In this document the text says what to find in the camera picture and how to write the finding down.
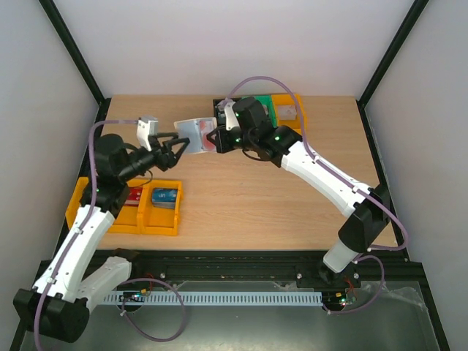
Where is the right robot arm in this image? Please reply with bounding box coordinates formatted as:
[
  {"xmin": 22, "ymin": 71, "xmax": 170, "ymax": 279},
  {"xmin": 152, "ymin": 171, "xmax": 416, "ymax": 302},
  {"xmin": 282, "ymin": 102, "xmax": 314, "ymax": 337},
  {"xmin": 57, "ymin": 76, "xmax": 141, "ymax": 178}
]
[{"xmin": 207, "ymin": 97, "xmax": 390, "ymax": 287}]

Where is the blue VIP card stack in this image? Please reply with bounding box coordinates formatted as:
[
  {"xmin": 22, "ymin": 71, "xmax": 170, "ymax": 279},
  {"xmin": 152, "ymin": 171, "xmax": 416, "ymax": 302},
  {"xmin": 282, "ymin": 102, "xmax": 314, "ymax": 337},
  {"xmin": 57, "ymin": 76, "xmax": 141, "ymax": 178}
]
[{"xmin": 151, "ymin": 188, "xmax": 178, "ymax": 209}]

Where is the red card stack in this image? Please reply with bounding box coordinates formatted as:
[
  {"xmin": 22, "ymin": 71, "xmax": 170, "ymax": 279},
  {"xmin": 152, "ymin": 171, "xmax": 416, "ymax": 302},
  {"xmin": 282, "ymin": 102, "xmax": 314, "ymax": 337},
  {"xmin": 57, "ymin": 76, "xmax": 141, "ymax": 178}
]
[{"xmin": 124, "ymin": 187, "xmax": 143, "ymax": 207}]

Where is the black frame post left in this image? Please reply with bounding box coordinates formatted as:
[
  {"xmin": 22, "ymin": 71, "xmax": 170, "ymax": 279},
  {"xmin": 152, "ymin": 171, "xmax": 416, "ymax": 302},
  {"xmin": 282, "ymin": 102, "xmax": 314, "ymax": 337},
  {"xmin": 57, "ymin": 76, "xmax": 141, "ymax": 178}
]
[{"xmin": 38, "ymin": 0, "xmax": 110, "ymax": 110}]

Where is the grey card in yellow bin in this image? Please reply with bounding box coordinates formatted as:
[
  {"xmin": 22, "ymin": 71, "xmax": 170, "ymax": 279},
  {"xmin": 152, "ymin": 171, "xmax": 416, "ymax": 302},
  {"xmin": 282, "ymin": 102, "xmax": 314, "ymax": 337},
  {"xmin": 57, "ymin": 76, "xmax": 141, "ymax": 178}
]
[{"xmin": 276, "ymin": 105, "xmax": 297, "ymax": 121}]

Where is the black bin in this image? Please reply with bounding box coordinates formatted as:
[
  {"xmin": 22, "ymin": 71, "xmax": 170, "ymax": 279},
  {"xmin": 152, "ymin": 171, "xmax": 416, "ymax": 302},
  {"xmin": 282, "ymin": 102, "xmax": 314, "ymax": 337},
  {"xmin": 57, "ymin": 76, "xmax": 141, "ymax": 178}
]
[{"xmin": 213, "ymin": 97, "xmax": 241, "ymax": 125}]

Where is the yellow bin with blue cards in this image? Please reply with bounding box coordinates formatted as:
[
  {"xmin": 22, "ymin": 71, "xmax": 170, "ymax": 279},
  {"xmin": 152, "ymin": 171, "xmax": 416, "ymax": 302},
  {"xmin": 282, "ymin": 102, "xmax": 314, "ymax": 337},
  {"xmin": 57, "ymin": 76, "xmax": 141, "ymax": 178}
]
[{"xmin": 139, "ymin": 180, "xmax": 184, "ymax": 236}]

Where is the green bin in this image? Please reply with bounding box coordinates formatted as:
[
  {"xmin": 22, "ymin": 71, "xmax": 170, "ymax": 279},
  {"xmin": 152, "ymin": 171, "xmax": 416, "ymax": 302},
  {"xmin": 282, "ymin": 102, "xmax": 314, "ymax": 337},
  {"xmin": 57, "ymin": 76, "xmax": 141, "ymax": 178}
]
[{"xmin": 254, "ymin": 95, "xmax": 277, "ymax": 127}]

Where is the black frame post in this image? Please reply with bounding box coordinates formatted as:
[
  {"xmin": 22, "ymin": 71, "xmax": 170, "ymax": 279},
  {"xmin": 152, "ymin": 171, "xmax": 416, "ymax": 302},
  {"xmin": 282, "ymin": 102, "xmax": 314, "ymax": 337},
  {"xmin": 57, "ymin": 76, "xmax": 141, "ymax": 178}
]
[
  {"xmin": 38, "ymin": 0, "xmax": 110, "ymax": 110},
  {"xmin": 358, "ymin": 0, "xmax": 431, "ymax": 107}
]

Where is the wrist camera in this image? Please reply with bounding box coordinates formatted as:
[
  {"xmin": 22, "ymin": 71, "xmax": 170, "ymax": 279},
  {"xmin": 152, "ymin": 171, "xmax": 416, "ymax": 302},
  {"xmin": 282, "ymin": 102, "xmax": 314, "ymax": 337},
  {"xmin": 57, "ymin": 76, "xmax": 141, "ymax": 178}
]
[
  {"xmin": 136, "ymin": 116, "xmax": 159, "ymax": 151},
  {"xmin": 218, "ymin": 102, "xmax": 239, "ymax": 131}
]

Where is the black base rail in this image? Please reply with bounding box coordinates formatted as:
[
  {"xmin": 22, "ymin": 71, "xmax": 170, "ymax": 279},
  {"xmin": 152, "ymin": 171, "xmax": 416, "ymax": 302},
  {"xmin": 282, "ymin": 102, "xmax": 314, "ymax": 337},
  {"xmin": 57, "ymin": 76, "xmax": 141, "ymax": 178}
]
[{"xmin": 38, "ymin": 249, "xmax": 429, "ymax": 290}]

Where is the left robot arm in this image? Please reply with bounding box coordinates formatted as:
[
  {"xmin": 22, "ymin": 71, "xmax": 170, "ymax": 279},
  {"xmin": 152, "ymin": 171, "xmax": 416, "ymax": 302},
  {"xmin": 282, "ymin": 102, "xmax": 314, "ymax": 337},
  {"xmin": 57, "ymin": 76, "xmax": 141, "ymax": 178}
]
[{"xmin": 13, "ymin": 132, "xmax": 189, "ymax": 350}]

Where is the light blue cable duct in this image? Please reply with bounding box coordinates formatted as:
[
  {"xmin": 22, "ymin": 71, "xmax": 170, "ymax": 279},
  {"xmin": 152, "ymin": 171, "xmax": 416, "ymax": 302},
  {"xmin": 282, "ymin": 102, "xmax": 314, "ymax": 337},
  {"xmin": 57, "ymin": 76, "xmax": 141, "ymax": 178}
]
[{"xmin": 102, "ymin": 291, "xmax": 322, "ymax": 306}]

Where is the yellow bin at back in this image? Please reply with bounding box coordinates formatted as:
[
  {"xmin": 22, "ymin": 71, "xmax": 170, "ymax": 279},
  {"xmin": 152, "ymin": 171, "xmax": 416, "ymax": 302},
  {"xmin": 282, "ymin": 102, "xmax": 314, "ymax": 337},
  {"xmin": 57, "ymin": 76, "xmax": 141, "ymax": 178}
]
[{"xmin": 271, "ymin": 94, "xmax": 302, "ymax": 135}]

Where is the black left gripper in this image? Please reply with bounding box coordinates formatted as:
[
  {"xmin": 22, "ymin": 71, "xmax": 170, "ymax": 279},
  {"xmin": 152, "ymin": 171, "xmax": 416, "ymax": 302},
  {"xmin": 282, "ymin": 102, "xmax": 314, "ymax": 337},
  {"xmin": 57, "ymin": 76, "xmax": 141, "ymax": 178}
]
[{"xmin": 118, "ymin": 132, "xmax": 189, "ymax": 182}]

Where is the black frame post right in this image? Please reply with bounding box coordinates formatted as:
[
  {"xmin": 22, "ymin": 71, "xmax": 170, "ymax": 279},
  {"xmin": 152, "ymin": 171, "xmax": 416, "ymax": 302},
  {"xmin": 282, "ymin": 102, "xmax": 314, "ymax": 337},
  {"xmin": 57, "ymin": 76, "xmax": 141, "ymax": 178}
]
[{"xmin": 358, "ymin": 0, "xmax": 431, "ymax": 107}]

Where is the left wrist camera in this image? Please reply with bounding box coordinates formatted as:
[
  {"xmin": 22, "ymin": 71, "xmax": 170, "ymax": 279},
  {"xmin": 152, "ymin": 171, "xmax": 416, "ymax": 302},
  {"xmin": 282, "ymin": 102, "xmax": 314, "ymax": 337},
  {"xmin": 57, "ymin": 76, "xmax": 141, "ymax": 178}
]
[{"xmin": 136, "ymin": 116, "xmax": 159, "ymax": 151}]

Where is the yellow bin with red cards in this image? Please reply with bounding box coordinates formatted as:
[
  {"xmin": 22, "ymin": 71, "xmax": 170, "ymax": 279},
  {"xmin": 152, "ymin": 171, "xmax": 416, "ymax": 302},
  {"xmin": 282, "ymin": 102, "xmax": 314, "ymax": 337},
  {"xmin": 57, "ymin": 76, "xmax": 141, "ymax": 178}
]
[{"xmin": 65, "ymin": 177, "xmax": 143, "ymax": 235}]

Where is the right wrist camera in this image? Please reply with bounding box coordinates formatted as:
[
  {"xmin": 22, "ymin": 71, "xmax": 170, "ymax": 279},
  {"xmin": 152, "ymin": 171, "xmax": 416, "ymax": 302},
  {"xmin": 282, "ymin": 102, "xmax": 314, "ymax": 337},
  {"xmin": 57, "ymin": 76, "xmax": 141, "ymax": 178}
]
[{"xmin": 218, "ymin": 102, "xmax": 239, "ymax": 131}]

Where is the cream leather card holder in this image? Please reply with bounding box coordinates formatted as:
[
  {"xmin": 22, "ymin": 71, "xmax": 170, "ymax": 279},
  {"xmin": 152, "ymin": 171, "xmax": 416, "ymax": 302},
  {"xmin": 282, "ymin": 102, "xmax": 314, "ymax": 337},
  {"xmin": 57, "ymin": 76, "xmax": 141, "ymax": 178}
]
[{"xmin": 174, "ymin": 117, "xmax": 214, "ymax": 154}]

